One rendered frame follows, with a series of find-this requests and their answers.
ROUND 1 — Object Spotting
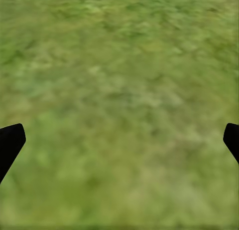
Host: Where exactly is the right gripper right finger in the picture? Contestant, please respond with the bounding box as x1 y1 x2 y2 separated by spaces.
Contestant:
223 123 239 163

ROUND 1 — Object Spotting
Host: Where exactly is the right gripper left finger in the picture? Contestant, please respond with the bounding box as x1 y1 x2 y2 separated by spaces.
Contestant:
0 123 26 183

